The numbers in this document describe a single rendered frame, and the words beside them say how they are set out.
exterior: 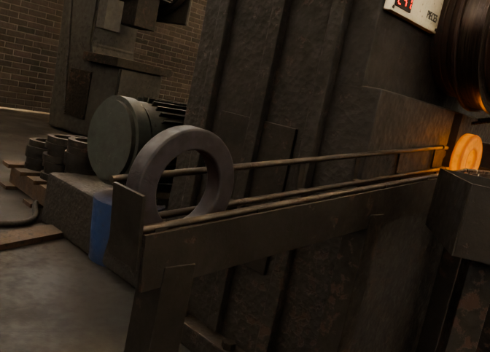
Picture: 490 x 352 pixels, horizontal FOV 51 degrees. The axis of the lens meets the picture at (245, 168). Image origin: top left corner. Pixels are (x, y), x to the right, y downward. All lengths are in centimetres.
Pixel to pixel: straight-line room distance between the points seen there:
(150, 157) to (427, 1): 98
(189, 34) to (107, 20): 340
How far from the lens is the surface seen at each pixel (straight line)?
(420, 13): 147
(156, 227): 74
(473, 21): 152
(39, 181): 287
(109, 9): 531
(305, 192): 106
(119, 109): 221
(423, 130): 153
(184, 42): 848
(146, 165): 72
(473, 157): 173
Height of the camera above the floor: 79
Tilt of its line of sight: 8 degrees down
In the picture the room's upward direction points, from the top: 12 degrees clockwise
